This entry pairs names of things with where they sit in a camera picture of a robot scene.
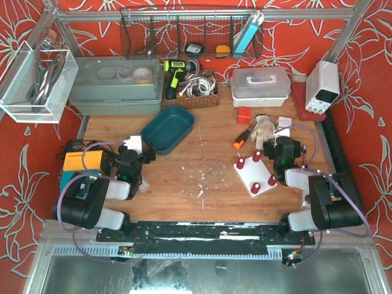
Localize white peg base plate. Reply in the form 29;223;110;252
233;155;277;198

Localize black wire basket shelf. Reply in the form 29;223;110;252
119;5;263;59

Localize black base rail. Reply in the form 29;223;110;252
96;221;315;255

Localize clear acrylic box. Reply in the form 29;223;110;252
1;42;78;124

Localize white cotton work glove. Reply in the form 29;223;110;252
251;115;276;150

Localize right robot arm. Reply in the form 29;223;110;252
263;130;364;232

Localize red spring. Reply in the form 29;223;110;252
268;175;277;186
252;150;262;162
236;157;245;170
251;183;261;195

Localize yellow tape measure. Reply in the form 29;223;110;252
216;45;231;59

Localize wicker basket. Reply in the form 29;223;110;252
162;85;219;110

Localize grey cables in acrylic box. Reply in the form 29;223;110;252
26;45;66;113

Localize red tray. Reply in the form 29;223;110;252
291;81;326;122

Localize white power supply unit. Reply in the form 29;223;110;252
305;61;340;115

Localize green yellow cordless drill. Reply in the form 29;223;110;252
164;59;199;100

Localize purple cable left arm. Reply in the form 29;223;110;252
58;141;128;264

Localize orange cube power socket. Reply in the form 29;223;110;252
236;107;252;125

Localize orange teal device box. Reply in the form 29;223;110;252
60;150;111;190

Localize orange black screwdriver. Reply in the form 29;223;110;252
233;123;255;150

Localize teal plastic tray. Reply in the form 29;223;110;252
141;105;195;156

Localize white cube power socket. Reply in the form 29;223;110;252
277;116;292;129

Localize white plastic storage box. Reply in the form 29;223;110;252
230;67;291;108

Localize white coiled cable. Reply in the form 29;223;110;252
180;76;217;98

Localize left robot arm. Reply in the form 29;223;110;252
53;135;156;232

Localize grey plastic storage box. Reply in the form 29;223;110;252
69;56;164;116

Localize white box with warning label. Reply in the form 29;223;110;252
138;178;150;193

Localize black tape measure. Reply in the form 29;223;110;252
184;42;205;59

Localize blue white book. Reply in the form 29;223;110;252
233;10;265;58

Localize ratchet wrench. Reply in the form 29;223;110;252
301;145;307;162

